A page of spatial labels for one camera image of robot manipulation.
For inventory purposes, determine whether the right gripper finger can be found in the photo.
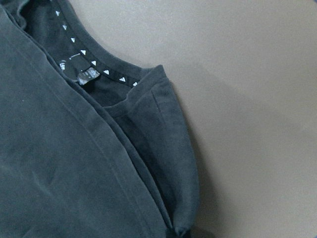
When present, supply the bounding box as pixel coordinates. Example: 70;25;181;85
184;229;213;238

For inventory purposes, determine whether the black graphic t-shirt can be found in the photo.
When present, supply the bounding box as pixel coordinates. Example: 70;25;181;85
0;0;199;238

